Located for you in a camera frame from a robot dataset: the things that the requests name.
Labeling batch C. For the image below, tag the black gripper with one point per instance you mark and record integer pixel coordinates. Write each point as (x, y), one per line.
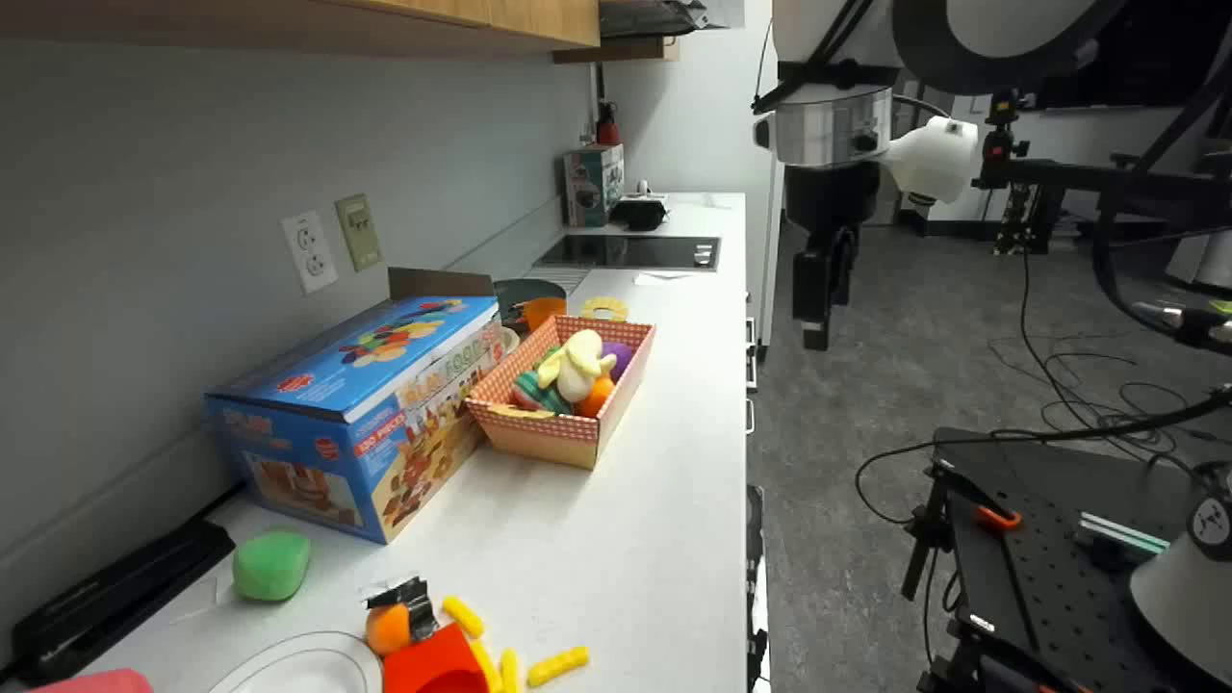
(832, 199)

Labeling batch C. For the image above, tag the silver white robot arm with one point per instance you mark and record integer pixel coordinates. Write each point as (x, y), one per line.
(832, 127)

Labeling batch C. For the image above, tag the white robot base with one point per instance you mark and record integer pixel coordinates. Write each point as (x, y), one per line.
(1189, 602)

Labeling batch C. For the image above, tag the black cooktop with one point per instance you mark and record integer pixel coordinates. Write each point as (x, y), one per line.
(629, 253)

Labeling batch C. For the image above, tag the black pot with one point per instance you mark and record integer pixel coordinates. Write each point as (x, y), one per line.
(637, 214)

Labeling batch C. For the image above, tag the black tripod stand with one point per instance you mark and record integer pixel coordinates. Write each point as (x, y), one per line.
(1024, 217)

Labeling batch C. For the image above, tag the purple plush fruit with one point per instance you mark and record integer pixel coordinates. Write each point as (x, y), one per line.
(619, 357)

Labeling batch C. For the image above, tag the yellow pineapple slice toy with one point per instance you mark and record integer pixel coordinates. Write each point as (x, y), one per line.
(605, 308)

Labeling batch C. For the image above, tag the teal cardboard box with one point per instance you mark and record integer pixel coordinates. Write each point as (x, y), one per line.
(596, 187)

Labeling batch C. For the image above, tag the round orange plush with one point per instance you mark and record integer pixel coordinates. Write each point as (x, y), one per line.
(596, 394)

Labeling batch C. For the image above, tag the red bottle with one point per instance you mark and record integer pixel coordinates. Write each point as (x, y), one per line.
(605, 126)

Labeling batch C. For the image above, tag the orange plastic cup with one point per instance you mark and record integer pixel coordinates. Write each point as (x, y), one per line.
(540, 314)

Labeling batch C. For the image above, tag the striped green plush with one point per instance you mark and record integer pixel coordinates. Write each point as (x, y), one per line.
(535, 391)

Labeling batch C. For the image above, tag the dark range hood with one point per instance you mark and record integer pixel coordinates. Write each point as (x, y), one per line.
(656, 17)

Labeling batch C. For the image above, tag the black breadboard table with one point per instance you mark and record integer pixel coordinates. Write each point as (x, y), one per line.
(1054, 562)

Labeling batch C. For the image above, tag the white container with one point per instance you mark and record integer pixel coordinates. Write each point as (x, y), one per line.
(1205, 257)

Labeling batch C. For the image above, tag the teal strip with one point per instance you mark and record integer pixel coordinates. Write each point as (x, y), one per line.
(1121, 534)

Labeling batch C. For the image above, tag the yellow toy fry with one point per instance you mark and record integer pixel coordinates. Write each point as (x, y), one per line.
(508, 671)
(487, 661)
(462, 618)
(558, 665)

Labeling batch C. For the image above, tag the blue toy food box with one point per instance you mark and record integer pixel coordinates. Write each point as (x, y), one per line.
(347, 411)

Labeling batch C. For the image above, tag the orange fries carton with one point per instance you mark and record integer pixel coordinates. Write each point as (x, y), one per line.
(430, 668)

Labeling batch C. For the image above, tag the orange ball toy black clip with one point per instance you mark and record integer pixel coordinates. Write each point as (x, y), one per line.
(392, 621)

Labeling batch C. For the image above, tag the green cup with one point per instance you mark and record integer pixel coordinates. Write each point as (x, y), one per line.
(272, 562)

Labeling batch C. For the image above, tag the large white plate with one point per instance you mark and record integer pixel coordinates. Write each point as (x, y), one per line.
(293, 668)

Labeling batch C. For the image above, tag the long black case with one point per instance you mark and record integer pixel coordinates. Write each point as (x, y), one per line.
(118, 599)

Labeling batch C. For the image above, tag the pink cloth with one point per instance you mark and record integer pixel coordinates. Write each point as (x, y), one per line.
(99, 681)

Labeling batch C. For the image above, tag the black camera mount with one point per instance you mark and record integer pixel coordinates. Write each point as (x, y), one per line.
(1002, 135)

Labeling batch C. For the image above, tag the beige light switch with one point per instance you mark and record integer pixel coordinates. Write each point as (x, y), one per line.
(360, 233)

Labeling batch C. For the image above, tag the white wall outlet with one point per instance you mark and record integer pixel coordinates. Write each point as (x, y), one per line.
(311, 253)

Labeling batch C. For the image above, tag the wooden wall cupboard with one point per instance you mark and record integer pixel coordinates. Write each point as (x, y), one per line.
(293, 22)

